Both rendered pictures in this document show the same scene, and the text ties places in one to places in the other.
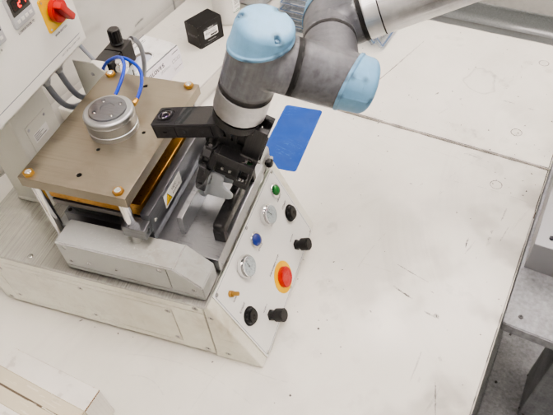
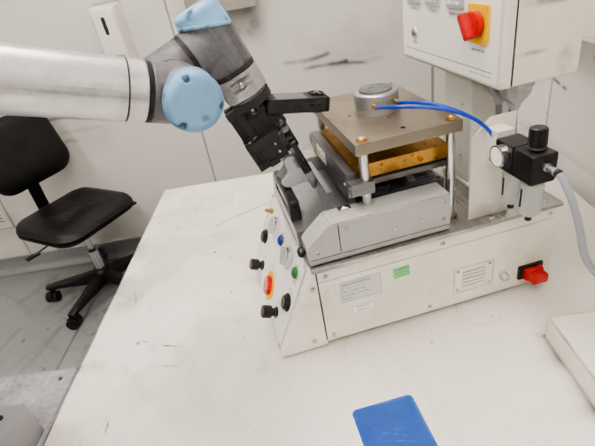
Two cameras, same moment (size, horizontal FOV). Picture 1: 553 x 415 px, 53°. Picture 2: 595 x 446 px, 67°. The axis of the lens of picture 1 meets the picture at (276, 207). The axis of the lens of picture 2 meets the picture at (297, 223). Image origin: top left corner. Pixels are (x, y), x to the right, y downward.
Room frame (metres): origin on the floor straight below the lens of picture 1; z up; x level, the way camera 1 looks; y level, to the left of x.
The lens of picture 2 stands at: (1.28, -0.29, 1.37)
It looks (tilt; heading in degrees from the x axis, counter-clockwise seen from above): 31 degrees down; 151
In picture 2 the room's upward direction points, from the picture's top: 11 degrees counter-clockwise
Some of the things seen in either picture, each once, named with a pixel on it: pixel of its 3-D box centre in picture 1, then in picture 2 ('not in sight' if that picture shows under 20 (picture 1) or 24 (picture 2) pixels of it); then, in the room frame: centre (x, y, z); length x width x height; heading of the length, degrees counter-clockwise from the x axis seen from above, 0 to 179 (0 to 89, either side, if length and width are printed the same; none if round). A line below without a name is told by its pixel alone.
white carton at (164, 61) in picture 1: (137, 73); not in sight; (1.24, 0.33, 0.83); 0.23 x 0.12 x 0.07; 147
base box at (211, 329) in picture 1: (161, 228); (385, 240); (0.71, 0.23, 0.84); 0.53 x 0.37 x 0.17; 68
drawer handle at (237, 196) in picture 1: (234, 199); (286, 193); (0.62, 0.07, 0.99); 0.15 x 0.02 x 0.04; 158
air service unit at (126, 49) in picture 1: (119, 69); (518, 170); (0.95, 0.28, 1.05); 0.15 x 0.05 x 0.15; 158
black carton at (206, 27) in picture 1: (204, 28); not in sight; (1.44, 0.16, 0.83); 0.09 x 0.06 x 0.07; 132
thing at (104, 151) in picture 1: (108, 128); (398, 122); (0.72, 0.27, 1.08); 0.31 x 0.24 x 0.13; 158
